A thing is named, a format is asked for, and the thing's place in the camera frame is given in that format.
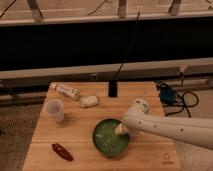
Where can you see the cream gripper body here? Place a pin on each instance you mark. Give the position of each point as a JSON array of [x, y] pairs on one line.
[[121, 129]]

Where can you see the green ceramic bowl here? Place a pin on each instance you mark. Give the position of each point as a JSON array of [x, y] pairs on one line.
[[106, 141]]

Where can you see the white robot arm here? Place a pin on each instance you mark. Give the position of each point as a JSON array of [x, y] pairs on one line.
[[198, 132]]

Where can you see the white crumpled object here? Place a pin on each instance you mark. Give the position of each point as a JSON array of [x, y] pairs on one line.
[[88, 101]]

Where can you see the blue clamp device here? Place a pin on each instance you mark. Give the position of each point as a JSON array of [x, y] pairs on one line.
[[167, 95]]

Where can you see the dark red chili pepper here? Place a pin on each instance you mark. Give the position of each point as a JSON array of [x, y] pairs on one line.
[[62, 152]]

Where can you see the white plastic cup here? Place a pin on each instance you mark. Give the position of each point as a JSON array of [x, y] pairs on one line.
[[54, 109]]

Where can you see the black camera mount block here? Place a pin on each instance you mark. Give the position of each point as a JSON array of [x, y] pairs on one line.
[[112, 88]]

